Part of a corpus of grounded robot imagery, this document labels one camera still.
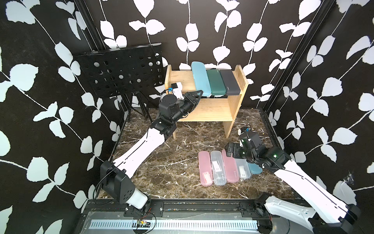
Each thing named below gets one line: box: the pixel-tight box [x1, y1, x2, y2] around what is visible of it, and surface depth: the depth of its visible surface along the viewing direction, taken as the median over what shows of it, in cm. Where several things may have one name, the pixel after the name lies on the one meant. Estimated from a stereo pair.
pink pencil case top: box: [198, 150, 213, 186], surface depth 89 cm
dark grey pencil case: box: [219, 69, 241, 96], surface depth 72 cm
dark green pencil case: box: [206, 69, 226, 96], surface depth 73 cm
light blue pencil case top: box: [190, 61, 212, 97], surface depth 74 cm
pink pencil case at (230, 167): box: [221, 148, 240, 184], surface depth 88 cm
